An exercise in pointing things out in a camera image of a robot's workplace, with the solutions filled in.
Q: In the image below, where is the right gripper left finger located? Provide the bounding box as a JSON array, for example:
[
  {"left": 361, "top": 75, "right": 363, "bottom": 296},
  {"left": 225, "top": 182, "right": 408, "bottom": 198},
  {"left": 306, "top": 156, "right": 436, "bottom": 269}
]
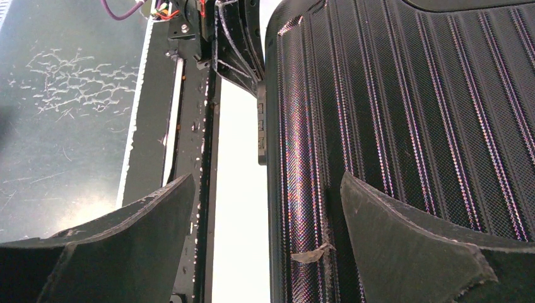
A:
[{"left": 1, "top": 174, "right": 196, "bottom": 302}]

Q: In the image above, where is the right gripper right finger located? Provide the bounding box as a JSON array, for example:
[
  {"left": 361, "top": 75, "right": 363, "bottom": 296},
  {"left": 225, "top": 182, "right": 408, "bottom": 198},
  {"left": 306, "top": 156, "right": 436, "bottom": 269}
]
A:
[{"left": 341, "top": 173, "right": 534, "bottom": 302}]

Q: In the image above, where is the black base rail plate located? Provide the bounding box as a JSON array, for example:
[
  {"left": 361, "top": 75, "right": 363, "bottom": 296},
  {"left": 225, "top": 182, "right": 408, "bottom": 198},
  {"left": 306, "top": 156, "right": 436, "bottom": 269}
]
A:
[{"left": 116, "top": 1, "right": 221, "bottom": 302}]

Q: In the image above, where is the black ribbed hard-shell suitcase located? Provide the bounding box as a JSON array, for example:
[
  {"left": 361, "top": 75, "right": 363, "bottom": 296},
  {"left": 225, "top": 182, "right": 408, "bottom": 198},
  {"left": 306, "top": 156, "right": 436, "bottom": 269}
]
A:
[{"left": 265, "top": 1, "right": 534, "bottom": 302}]

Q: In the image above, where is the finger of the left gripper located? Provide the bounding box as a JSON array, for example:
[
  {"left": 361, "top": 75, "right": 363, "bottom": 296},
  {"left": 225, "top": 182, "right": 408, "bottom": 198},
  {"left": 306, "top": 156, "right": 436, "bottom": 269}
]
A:
[{"left": 213, "top": 0, "right": 265, "bottom": 96}]

